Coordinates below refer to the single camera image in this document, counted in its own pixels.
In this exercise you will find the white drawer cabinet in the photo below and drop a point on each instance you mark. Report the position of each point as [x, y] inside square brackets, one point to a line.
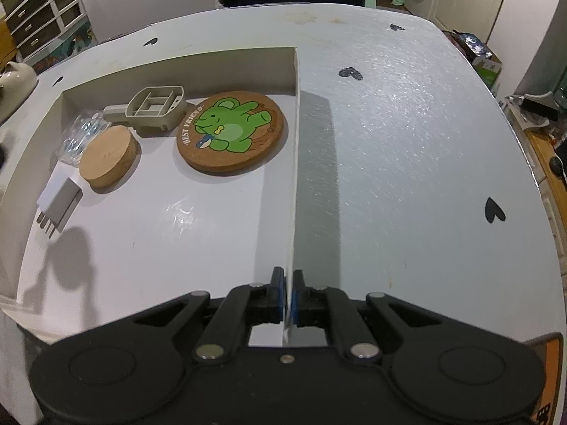
[44, 11]

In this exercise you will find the round wooden disc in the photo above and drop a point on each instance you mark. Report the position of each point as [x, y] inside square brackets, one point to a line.
[108, 156]

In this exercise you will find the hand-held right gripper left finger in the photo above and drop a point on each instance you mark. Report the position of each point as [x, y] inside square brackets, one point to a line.
[277, 294]

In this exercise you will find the cork coaster with green print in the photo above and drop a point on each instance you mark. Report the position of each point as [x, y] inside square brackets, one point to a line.
[230, 133]

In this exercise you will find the white charger plug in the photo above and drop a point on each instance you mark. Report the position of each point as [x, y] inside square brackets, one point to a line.
[62, 195]

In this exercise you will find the clear plastic screw box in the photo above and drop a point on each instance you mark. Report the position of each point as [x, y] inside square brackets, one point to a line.
[76, 140]

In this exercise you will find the white cardboard tray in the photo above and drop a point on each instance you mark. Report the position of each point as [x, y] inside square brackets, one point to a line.
[177, 221]

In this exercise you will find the white kitchen cabinet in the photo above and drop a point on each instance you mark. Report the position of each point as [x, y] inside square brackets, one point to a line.
[471, 0]

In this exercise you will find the printed cardboard box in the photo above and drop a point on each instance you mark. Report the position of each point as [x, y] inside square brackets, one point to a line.
[485, 65]

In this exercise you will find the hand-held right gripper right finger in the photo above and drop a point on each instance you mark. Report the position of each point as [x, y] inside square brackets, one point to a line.
[297, 296]

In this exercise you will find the beige plastic compartment housing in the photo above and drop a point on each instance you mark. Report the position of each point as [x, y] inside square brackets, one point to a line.
[155, 106]

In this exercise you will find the cream ceramic cat jar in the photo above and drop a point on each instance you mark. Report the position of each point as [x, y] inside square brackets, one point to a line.
[15, 83]

